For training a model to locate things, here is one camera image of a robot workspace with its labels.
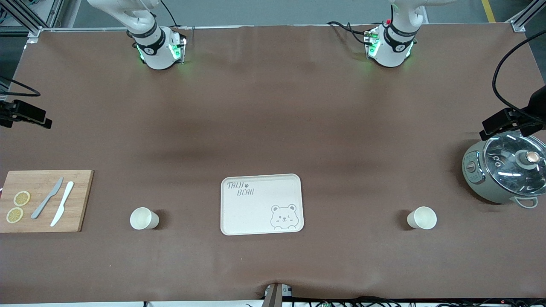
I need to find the white plastic knife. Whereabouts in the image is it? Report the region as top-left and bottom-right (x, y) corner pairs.
(50, 181), (75, 227)

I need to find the black right arm base cable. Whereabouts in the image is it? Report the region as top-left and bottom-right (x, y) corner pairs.
(160, 0), (180, 29)

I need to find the aluminium frame profile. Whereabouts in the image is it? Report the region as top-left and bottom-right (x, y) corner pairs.
(0, 0), (65, 37)
(509, 0), (546, 33)

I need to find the front camera mount post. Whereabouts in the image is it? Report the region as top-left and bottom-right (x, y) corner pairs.
(264, 282), (294, 307)

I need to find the beige bear print tray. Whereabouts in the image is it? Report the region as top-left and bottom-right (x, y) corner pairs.
(220, 174), (305, 236)

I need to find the grey plastic knife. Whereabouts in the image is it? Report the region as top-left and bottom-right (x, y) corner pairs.
(31, 177), (64, 220)

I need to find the grey-green electric cooking pot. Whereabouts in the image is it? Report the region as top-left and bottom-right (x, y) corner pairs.
(462, 130), (546, 209)

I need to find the glass pot lid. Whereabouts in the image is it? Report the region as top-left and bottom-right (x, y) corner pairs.
(484, 131), (546, 197)

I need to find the brown table cover sheet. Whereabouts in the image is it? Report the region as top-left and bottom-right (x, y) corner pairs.
(0, 23), (546, 304)

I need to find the black arm base cable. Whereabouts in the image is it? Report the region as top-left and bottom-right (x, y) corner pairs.
(327, 20), (372, 46)
(160, 0), (180, 29)

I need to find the bamboo cutting board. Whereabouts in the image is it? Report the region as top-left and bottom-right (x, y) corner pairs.
(0, 170), (94, 233)

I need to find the black left arm base cable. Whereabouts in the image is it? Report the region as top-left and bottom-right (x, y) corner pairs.
(327, 20), (372, 46)

